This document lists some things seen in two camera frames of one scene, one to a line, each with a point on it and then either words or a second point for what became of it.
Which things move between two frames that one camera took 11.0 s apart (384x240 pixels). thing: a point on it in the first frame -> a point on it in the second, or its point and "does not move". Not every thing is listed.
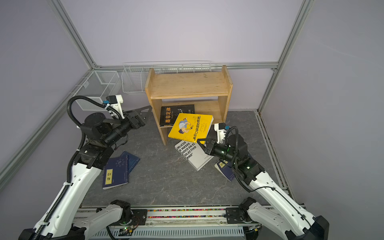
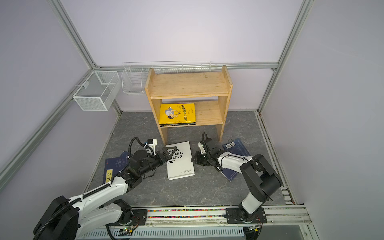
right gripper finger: [207, 142] -> [198, 158]
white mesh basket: [98, 85] does not move
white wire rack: [134, 73] does not move
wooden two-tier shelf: [209, 91] does not move
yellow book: [191, 127] -> [177, 113]
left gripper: [141, 121] -> [166, 154]
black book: [169, 114] -> [177, 124]
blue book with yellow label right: [224, 166] does not move
